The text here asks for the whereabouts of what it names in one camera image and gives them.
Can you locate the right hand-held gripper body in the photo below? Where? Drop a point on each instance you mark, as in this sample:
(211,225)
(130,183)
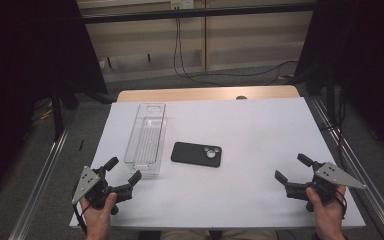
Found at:
(330,178)

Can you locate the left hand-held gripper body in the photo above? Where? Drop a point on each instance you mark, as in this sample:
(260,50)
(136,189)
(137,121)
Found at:
(90,181)

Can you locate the black phone case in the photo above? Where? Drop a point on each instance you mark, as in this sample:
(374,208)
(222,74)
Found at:
(190,154)

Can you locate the person's right hand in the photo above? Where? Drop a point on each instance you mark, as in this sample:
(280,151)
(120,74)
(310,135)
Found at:
(326,213)

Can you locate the person's left hand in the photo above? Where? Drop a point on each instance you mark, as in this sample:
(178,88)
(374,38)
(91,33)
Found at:
(97,218)

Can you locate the small black floor item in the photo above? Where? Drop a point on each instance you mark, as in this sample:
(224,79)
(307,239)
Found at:
(81,145)

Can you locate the white table board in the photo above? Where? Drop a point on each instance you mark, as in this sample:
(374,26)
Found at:
(246,186)

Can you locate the clear plastic box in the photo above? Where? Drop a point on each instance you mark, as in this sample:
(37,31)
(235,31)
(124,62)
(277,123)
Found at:
(145,140)

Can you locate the black metal stand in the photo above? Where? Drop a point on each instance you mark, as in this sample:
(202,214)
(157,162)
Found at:
(57,113)

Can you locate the small dark table knob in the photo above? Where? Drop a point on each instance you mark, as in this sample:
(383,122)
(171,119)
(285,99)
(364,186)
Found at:
(241,97)

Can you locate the black curtain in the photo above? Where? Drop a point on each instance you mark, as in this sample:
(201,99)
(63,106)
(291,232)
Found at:
(363,60)
(30,66)

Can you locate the black horizontal bar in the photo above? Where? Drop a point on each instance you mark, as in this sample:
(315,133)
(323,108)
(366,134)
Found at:
(196,13)

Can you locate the aluminium floor rail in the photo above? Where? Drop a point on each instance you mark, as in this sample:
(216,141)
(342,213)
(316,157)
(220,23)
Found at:
(363,176)
(40,180)

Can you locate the white wall socket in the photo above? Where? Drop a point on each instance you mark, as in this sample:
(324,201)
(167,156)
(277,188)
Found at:
(182,4)

